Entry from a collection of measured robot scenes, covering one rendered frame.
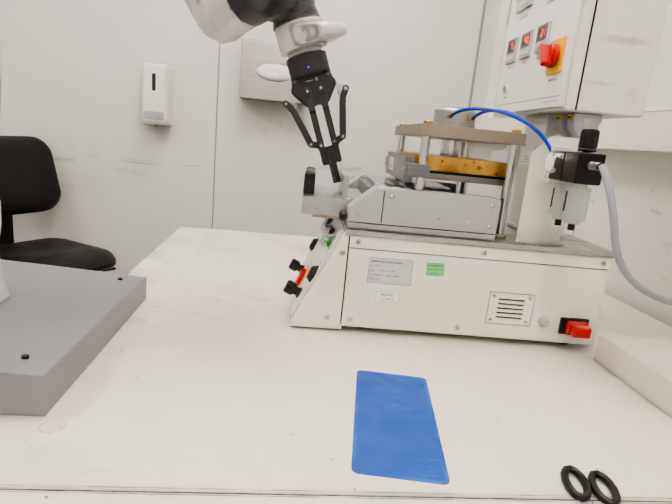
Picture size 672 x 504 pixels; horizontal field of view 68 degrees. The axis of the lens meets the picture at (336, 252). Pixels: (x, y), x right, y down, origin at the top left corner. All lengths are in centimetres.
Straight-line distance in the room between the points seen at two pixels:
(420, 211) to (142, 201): 190
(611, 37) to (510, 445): 63
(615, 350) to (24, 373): 82
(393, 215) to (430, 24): 183
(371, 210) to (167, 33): 186
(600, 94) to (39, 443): 89
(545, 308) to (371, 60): 178
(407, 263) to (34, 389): 55
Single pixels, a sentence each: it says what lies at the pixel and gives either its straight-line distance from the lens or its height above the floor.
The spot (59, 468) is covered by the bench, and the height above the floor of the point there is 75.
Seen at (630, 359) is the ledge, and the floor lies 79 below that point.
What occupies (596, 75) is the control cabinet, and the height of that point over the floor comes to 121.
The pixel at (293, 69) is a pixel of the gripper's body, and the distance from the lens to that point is 96.
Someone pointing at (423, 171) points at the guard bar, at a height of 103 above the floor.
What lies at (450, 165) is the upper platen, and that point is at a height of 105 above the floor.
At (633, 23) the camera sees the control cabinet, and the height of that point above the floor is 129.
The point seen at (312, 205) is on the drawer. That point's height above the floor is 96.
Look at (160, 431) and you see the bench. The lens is 60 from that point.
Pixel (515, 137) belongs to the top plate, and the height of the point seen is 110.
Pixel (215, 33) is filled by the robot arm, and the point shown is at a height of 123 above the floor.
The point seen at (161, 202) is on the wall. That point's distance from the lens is 255.
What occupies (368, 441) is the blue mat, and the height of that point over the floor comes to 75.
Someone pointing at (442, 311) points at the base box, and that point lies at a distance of 88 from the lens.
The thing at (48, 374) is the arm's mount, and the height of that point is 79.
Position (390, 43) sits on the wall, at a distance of 253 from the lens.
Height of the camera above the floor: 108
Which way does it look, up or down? 13 degrees down
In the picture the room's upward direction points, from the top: 6 degrees clockwise
